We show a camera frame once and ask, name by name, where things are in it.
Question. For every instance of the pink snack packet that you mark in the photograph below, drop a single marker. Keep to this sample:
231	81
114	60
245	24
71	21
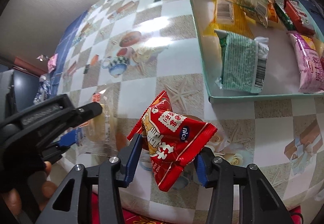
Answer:
311	69

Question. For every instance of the maroon snack packet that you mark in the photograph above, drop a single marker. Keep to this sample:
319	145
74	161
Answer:
298	16

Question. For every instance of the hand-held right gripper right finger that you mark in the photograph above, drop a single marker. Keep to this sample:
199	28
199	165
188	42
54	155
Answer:
201	170

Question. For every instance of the small green snack packet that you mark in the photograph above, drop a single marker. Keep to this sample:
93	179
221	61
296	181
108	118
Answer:
284	17

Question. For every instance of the yellow snack bag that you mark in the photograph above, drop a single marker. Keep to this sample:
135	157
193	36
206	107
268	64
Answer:
240	23

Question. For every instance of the green patterned snack packet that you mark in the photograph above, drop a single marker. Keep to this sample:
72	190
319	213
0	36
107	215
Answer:
240	61

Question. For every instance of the pink wrapper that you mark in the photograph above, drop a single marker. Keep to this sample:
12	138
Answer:
53	61

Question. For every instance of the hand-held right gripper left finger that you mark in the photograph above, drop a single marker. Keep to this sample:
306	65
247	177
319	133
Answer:
133	158

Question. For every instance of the dark wooden furniture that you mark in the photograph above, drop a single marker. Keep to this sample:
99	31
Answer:
22	79

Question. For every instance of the teal cardboard tray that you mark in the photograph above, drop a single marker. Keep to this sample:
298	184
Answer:
278	69

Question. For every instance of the round yellow cake packet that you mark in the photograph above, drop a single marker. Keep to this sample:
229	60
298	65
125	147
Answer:
101	132
320	48

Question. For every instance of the red triangular snack packet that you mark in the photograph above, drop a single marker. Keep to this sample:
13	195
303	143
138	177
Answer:
174	143

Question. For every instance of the blue white packet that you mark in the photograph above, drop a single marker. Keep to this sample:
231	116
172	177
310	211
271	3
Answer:
43	89

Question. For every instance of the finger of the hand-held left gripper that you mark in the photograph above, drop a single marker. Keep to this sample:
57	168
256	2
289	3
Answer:
67	139
91	111

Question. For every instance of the person's left hand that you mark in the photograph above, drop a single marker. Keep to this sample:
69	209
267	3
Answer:
10	201

